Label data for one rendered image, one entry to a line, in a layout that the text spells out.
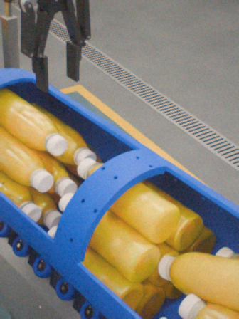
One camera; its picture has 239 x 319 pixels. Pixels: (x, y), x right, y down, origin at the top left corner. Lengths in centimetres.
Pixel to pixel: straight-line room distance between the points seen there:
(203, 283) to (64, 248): 25
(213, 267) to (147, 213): 14
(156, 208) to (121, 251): 9
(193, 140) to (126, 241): 244
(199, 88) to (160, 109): 38
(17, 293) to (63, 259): 29
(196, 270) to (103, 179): 21
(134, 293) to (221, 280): 20
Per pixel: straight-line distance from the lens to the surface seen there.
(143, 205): 104
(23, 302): 134
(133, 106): 373
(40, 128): 123
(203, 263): 99
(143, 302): 112
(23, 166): 123
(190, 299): 98
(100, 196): 103
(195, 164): 327
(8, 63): 204
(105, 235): 106
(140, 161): 107
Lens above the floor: 184
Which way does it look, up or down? 34 degrees down
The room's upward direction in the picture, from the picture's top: 3 degrees clockwise
